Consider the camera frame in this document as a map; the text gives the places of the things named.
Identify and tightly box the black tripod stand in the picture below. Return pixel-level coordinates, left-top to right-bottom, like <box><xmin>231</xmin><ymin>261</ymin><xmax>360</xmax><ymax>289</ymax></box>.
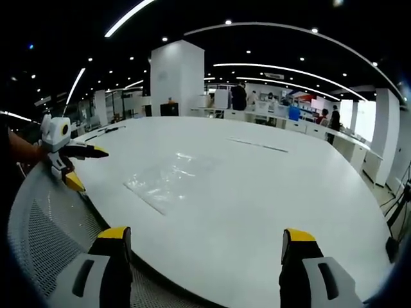
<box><xmin>381</xmin><ymin>165</ymin><xmax>411</xmax><ymax>266</ymax></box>

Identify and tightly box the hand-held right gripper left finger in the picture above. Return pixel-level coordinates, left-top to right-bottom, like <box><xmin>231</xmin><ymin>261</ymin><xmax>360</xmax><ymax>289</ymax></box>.
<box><xmin>48</xmin><ymin>226</ymin><xmax>134</xmax><ymax>308</ymax></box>

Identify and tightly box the table cable slot cover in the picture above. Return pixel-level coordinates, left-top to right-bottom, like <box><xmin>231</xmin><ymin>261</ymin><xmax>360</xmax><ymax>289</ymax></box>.
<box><xmin>225</xmin><ymin>137</ymin><xmax>289</xmax><ymax>153</ymax></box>

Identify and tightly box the black box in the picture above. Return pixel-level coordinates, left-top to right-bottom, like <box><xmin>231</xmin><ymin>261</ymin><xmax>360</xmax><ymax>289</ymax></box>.
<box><xmin>160</xmin><ymin>100</ymin><xmax>180</xmax><ymax>117</ymax></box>

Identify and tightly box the clear food packaging bag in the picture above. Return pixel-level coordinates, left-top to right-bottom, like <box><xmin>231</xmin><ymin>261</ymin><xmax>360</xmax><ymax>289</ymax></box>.
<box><xmin>123</xmin><ymin>151</ymin><xmax>226</xmax><ymax>217</ymax></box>

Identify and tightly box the grey mesh chair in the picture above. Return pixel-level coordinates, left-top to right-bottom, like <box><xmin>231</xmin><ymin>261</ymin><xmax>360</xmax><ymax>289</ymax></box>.
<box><xmin>8</xmin><ymin>165</ymin><xmax>200</xmax><ymax>308</ymax></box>

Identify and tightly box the white square pillar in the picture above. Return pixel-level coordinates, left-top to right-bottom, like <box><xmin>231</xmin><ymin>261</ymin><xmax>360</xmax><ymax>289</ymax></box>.
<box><xmin>150</xmin><ymin>39</ymin><xmax>206</xmax><ymax>117</ymax></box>

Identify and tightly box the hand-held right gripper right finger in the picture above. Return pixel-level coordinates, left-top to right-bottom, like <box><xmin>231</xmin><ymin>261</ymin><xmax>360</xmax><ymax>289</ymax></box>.
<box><xmin>278</xmin><ymin>227</ymin><xmax>364</xmax><ymax>308</ymax></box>

